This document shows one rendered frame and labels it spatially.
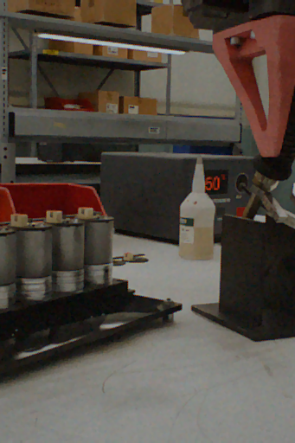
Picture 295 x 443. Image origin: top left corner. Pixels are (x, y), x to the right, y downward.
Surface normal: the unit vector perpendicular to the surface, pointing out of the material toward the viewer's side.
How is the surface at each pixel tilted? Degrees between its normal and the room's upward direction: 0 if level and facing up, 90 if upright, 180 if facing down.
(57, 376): 0
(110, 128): 90
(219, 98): 90
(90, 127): 90
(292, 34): 108
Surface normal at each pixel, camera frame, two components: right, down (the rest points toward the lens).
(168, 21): -0.83, 0.04
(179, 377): 0.03, -0.99
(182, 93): 0.59, 0.11
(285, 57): 0.40, 0.43
